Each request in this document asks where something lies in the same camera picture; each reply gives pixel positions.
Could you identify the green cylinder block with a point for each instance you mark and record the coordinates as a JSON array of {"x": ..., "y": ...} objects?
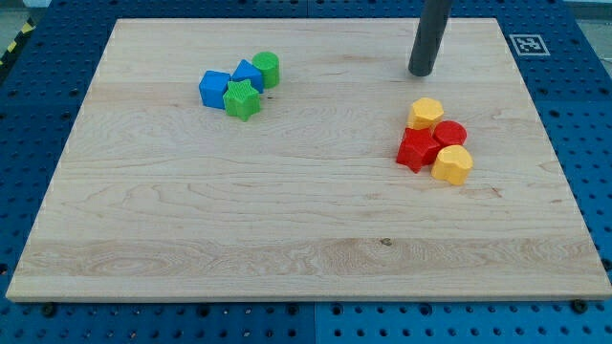
[{"x": 268, "y": 64}]

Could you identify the wooden board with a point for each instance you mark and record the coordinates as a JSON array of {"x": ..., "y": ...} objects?
[{"x": 158, "y": 198}]

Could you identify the blue cube block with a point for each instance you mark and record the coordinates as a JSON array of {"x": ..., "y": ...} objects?
[{"x": 212, "y": 88}]

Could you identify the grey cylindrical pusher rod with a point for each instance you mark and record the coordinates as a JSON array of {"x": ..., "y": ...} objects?
[{"x": 429, "y": 35}]

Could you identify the green star block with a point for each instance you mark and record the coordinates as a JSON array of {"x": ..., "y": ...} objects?
[{"x": 241, "y": 99}]

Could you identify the red star block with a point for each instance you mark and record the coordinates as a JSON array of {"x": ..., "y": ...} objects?
[{"x": 417, "y": 149}]

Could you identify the blue triangle block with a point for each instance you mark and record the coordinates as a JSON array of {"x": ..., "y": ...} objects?
[{"x": 246, "y": 71}]

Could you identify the white fiducial marker tag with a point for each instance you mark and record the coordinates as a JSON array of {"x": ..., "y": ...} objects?
[{"x": 527, "y": 44}]

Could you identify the yellow heart block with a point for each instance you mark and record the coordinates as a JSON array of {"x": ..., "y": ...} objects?
[{"x": 453, "y": 164}]

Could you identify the red circle block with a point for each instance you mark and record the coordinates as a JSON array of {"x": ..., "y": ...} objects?
[{"x": 449, "y": 132}]

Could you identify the yellow hexagon block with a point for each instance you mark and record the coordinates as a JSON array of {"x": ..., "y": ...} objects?
[{"x": 424, "y": 113}]

